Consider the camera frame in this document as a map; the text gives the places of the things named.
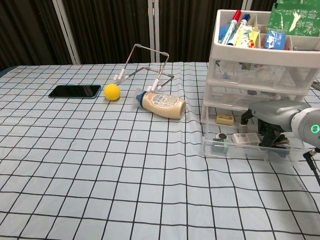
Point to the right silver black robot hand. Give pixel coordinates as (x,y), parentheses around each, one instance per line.
(275,113)

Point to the clear plastic drawer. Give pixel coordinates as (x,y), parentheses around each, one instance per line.
(225,96)
(275,75)
(250,153)

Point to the white drawer organizer box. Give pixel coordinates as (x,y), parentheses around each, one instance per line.
(250,56)

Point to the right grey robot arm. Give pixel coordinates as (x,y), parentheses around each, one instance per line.
(307,127)

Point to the white labelled packet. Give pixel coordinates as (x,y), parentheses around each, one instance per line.
(245,138)

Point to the yellow eraser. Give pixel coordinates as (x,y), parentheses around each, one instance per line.
(225,118)

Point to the round black disc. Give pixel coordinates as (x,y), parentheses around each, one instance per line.
(222,136)

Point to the small green grey box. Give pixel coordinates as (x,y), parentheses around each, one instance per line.
(220,147)

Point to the blue plastic packet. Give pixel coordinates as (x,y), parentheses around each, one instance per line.
(275,40)

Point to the yellow snack packet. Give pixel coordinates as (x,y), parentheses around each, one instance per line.
(247,36)

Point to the blue cap whiteboard marker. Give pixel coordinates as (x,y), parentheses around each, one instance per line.
(240,27)

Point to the red cap whiteboard marker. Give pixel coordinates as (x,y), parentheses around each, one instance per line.
(231,27)

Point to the green tea packet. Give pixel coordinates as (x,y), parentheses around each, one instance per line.
(295,17)

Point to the beige mayonnaise squeeze bottle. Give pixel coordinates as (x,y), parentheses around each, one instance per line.
(162,102)

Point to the yellow foam ball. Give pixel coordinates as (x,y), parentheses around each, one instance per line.
(112,92)

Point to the blue checkered tablecloth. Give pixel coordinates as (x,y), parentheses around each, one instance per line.
(112,162)

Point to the black folding screen partition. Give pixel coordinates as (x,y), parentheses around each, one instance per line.
(105,27)

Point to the black smartphone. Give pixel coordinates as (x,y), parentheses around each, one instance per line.
(75,91)

